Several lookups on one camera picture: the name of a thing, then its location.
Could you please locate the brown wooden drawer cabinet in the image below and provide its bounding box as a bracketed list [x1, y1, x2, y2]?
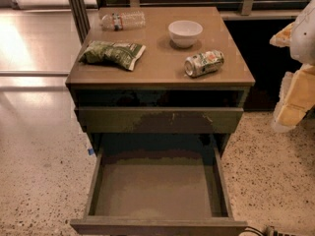
[65, 6, 256, 236]

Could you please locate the black floor cable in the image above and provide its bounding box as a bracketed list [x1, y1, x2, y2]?
[244, 225, 299, 236]

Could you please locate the white ceramic bowl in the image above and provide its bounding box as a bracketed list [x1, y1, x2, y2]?
[168, 21, 203, 48]

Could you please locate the green chip bag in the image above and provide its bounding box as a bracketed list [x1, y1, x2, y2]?
[79, 40, 146, 71]

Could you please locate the clear plastic water bottle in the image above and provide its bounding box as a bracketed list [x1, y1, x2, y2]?
[100, 11, 146, 31]

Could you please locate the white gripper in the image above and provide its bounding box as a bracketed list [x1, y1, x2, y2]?
[270, 0, 315, 133]

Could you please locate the open middle drawer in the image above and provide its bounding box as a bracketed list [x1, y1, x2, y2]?
[71, 134, 247, 236]

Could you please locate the silver green 7up can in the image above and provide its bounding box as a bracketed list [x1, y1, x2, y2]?
[184, 50, 224, 78]

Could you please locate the blue tape piece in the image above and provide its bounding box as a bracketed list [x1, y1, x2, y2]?
[88, 147, 95, 155]

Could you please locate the closed top drawer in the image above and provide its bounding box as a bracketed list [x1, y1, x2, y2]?
[75, 106, 243, 134]

